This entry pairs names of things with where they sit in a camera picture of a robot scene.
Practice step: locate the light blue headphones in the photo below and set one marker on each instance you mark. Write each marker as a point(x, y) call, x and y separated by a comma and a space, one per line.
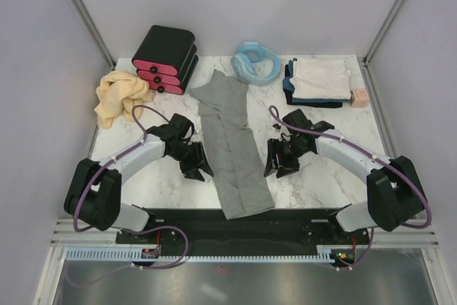
point(244, 61)

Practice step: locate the pink cube power strip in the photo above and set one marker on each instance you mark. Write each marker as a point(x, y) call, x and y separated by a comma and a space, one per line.
point(359, 98)

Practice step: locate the white blue folded t shirt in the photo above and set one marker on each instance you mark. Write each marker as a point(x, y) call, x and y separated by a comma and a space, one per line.
point(317, 83)

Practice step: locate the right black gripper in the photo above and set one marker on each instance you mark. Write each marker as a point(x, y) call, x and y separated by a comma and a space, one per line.
point(274, 146)

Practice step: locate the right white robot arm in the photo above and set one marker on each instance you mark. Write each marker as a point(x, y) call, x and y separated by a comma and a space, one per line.
point(394, 194)

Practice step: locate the grey t shirt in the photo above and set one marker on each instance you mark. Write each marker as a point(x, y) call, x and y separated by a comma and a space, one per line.
point(230, 147)

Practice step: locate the black pink drawer box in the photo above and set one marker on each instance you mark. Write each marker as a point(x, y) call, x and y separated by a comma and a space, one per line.
point(166, 59)

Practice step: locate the yellow t shirt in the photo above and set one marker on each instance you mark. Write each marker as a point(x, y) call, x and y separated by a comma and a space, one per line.
point(118, 93)

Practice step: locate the light blue cable duct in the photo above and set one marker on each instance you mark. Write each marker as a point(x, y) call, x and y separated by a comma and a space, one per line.
point(130, 254)

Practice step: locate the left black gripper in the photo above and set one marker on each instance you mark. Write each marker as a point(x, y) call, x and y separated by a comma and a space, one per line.
point(192, 167)

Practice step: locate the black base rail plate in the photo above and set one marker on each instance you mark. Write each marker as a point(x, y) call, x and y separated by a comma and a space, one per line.
point(277, 231)

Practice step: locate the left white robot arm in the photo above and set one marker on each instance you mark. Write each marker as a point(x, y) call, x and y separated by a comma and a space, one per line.
point(94, 194)

